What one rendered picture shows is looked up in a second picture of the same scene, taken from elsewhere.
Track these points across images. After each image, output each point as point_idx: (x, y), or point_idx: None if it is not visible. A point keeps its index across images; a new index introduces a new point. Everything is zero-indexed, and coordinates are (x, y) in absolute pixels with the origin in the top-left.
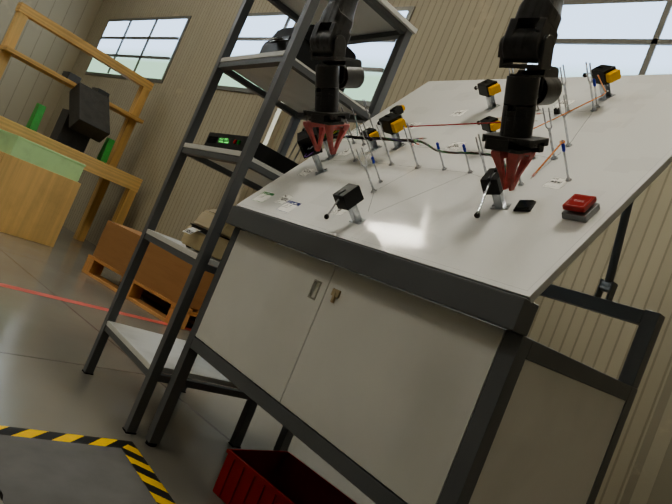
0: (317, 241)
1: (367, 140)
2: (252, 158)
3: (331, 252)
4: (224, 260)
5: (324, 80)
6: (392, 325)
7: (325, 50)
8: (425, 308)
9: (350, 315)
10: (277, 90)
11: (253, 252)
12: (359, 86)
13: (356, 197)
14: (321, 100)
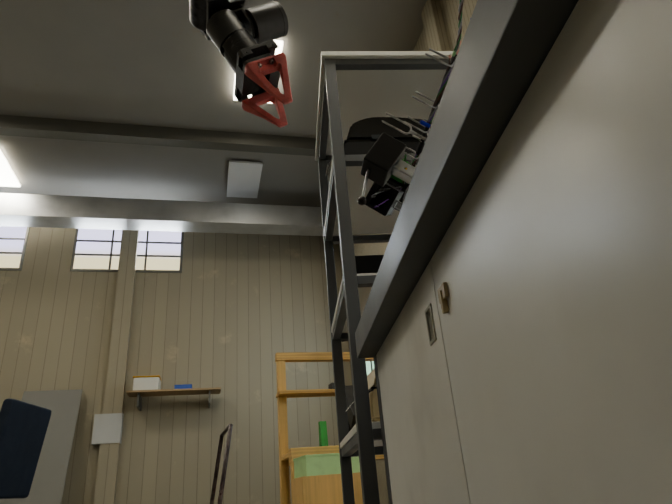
0: (390, 253)
1: (429, 130)
2: (355, 272)
3: (400, 241)
4: (380, 407)
5: (218, 34)
6: (512, 221)
7: (199, 6)
8: (527, 112)
9: (469, 298)
10: (342, 191)
11: (388, 364)
12: (285, 21)
13: (390, 148)
14: (230, 57)
